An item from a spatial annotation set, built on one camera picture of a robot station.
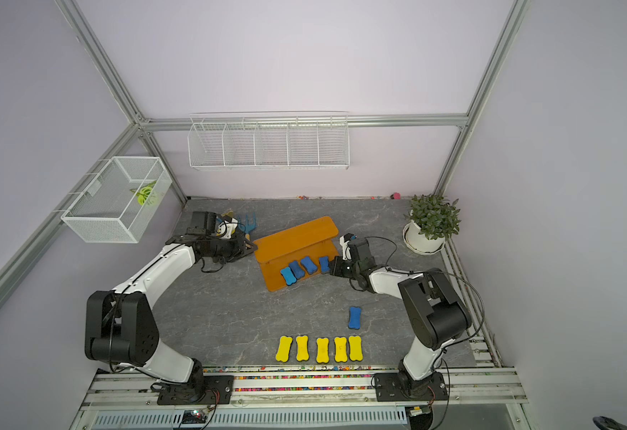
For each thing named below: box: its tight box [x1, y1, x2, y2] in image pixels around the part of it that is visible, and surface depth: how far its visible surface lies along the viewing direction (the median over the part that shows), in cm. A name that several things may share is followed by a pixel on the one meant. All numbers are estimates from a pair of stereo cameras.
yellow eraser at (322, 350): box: [316, 337, 330, 363], surface depth 80 cm
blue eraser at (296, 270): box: [288, 260, 306, 280], surface depth 98 cm
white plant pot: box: [402, 219, 446, 256], surface depth 104 cm
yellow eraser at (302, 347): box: [295, 335, 310, 362], surface depth 80 cm
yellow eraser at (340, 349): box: [334, 336, 349, 362], surface depth 80 cm
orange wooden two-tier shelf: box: [252, 215, 340, 293], surface depth 94 cm
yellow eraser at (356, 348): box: [348, 335, 364, 362], surface depth 81 cm
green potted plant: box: [403, 193, 462, 241], surface depth 91 cm
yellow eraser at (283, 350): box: [275, 335, 293, 362], surface depth 81 cm
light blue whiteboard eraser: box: [281, 266, 298, 286], surface depth 96 cm
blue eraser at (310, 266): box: [300, 256, 318, 276], surface depth 98 cm
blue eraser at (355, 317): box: [348, 306, 362, 330], surface depth 88 cm
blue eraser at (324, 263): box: [318, 256, 330, 273], surface depth 97 cm
